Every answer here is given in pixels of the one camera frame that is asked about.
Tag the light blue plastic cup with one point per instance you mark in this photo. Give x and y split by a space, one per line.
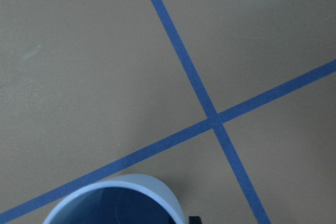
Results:
132 198

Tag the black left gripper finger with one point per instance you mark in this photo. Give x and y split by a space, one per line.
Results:
194 220

